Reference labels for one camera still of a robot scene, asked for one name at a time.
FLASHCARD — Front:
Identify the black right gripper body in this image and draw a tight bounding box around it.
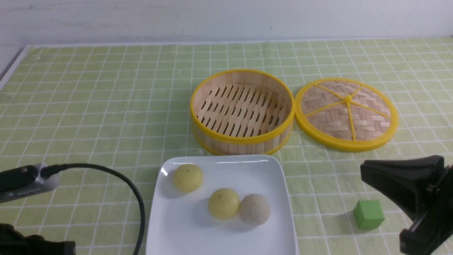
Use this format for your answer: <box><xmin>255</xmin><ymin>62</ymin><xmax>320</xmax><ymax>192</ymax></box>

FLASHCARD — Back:
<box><xmin>399</xmin><ymin>166</ymin><xmax>452</xmax><ymax>255</ymax></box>

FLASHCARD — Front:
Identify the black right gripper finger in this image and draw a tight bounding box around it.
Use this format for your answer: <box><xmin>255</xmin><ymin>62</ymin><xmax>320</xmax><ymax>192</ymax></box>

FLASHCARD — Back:
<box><xmin>360</xmin><ymin>155</ymin><xmax>445</xmax><ymax>221</ymax></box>

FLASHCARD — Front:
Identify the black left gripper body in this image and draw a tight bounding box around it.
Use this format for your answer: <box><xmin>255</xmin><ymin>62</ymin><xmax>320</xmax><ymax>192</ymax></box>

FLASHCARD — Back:
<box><xmin>0</xmin><ymin>224</ymin><xmax>76</xmax><ymax>255</ymax></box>

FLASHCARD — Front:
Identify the yellow steamed bun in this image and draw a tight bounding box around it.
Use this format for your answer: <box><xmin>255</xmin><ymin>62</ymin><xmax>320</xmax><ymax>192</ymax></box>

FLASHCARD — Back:
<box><xmin>172</xmin><ymin>164</ymin><xmax>204</xmax><ymax>193</ymax></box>
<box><xmin>208</xmin><ymin>188</ymin><xmax>241</xmax><ymax>220</ymax></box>

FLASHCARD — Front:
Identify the grey steamed bun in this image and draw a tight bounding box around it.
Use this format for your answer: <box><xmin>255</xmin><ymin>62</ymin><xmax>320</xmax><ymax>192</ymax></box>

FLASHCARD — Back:
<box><xmin>239</xmin><ymin>194</ymin><xmax>271</xmax><ymax>226</ymax></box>

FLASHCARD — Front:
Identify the white square plate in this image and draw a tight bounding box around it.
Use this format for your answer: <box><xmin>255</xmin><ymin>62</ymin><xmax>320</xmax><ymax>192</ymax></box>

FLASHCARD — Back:
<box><xmin>145</xmin><ymin>154</ymin><xmax>299</xmax><ymax>255</ymax></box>

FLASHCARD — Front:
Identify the yellow steamed bun on plate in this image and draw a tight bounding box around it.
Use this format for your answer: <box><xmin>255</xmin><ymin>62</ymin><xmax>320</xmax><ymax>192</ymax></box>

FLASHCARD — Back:
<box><xmin>172</xmin><ymin>164</ymin><xmax>204</xmax><ymax>193</ymax></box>

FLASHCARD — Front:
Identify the green cube block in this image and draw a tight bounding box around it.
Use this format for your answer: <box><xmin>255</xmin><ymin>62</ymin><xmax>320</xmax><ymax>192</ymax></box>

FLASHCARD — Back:
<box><xmin>353</xmin><ymin>200</ymin><xmax>385</xmax><ymax>230</ymax></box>

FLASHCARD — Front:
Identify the woven bamboo steamer lid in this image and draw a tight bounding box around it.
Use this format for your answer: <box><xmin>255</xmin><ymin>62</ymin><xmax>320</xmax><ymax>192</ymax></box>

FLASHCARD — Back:
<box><xmin>294</xmin><ymin>77</ymin><xmax>398</xmax><ymax>152</ymax></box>

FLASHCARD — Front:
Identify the green checkered tablecloth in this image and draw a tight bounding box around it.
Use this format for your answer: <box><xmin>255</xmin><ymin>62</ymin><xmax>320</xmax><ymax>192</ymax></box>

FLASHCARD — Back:
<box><xmin>0</xmin><ymin>38</ymin><xmax>453</xmax><ymax>255</ymax></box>

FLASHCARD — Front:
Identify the bamboo steamer basket yellow rim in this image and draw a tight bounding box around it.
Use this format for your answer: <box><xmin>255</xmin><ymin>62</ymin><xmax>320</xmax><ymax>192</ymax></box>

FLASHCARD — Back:
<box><xmin>189</xmin><ymin>69</ymin><xmax>296</xmax><ymax>155</ymax></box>

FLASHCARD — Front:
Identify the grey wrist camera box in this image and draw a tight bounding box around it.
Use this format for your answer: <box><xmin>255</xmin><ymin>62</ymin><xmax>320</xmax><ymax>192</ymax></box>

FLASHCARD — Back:
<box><xmin>0</xmin><ymin>163</ymin><xmax>60</xmax><ymax>204</ymax></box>

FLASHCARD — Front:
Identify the black cable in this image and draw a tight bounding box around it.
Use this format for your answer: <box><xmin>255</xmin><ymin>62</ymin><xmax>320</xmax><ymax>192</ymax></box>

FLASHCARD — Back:
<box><xmin>42</xmin><ymin>163</ymin><xmax>146</xmax><ymax>255</ymax></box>

